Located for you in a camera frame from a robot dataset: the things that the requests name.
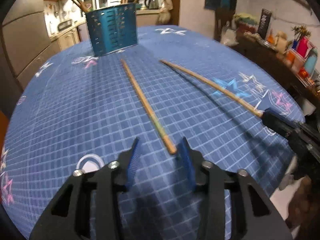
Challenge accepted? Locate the person's right hand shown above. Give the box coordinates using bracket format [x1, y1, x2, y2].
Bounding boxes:
[285, 176, 319, 230]

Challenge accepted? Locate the dark wooden side table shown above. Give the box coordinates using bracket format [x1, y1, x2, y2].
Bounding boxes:
[231, 36, 319, 106]

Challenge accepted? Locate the blue grid star tablecloth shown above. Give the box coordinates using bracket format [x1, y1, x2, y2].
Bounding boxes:
[1, 26, 304, 239]

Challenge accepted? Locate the dark wooden chair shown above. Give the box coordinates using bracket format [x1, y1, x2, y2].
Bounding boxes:
[214, 8, 235, 42]

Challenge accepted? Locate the electric kettle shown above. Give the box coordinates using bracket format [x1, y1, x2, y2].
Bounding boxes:
[144, 0, 159, 10]

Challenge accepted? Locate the grey three-door refrigerator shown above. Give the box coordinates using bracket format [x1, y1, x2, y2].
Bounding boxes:
[1, 0, 61, 98]

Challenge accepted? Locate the teal perforated utensil holder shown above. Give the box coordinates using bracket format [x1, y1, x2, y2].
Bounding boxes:
[86, 3, 138, 56]

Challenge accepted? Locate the toaster oven on counter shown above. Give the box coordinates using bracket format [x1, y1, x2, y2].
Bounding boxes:
[57, 20, 73, 31]

